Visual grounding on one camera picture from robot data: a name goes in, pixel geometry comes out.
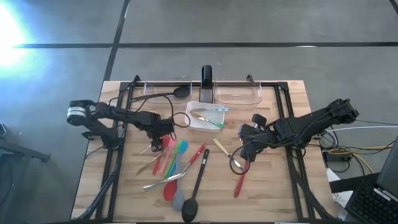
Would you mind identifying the clear plastic bin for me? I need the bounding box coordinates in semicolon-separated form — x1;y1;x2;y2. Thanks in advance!
143;79;193;105
213;80;263;110

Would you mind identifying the black slotted spoon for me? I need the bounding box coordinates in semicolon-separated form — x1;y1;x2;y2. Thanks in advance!
181;148;210;223

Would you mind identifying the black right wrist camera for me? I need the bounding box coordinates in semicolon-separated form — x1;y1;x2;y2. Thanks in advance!
251;113;267;128

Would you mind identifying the grey silicone spoon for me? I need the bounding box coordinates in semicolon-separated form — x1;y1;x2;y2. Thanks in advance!
172;152;186;212

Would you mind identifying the white cable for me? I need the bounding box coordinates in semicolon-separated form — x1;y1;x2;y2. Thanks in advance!
334;124;398;133

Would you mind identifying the blue silicone spatula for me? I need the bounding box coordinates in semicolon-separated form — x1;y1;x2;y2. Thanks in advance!
167;139;189;178

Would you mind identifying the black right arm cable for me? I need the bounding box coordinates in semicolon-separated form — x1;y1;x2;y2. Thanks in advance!
229;141;251;176

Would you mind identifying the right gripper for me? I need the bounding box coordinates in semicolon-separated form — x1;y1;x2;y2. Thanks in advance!
238;123;274;162

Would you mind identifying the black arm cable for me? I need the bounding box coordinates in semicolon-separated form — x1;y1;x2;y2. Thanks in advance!
229;141;251;176
107;93;192;141

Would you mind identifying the green silicone spatula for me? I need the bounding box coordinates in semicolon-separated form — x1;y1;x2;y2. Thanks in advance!
164;140;183;179

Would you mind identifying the pink silicone spatula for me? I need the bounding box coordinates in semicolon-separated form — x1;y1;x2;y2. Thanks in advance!
159;139;177;175

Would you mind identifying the small red silicone spatula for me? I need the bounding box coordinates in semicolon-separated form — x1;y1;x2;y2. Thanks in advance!
152;136;171;176

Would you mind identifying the yellow cable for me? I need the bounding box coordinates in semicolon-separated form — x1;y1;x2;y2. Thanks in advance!
328;145;394;174

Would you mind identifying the black aluminium frame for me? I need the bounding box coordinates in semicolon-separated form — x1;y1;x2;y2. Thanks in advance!
76;80;341;223

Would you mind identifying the green-handled gold knife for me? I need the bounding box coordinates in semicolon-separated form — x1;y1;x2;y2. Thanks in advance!
190;111;225;129

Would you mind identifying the white paper sheet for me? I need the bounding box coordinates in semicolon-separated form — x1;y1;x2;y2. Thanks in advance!
326;167;354;213

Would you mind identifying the black computer keyboard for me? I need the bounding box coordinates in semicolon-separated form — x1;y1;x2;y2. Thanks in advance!
344;179;398;224

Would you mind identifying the red slotted silicone spatula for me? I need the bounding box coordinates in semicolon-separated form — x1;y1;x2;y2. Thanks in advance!
233;157;251;198

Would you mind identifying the white plastic bin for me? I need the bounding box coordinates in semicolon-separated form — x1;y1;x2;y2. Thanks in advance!
184;100;226;133

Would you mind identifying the black floor stand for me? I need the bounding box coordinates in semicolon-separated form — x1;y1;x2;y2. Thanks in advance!
0;123;51;163

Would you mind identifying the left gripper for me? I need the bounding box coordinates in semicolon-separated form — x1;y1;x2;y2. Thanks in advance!
146;119;175;153

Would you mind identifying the yellow-handled knife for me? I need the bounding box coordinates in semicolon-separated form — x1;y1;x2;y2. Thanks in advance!
212;138;244;171

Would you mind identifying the red spatula with steel shank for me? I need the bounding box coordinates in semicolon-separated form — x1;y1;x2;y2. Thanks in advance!
162;142;208;202

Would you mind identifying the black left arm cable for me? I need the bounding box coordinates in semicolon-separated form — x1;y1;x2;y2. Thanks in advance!
107;93;192;141

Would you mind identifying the plain steel table utensil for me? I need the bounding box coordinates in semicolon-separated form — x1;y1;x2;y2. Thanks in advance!
142;172;187;191

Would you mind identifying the black solid spoon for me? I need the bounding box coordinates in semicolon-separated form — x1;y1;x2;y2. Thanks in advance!
131;86;191;103

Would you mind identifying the black power brick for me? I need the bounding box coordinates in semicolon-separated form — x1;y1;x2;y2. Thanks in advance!
323;151;353;163

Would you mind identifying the black computer monitor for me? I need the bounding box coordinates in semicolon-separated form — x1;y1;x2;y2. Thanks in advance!
375;134;398;199

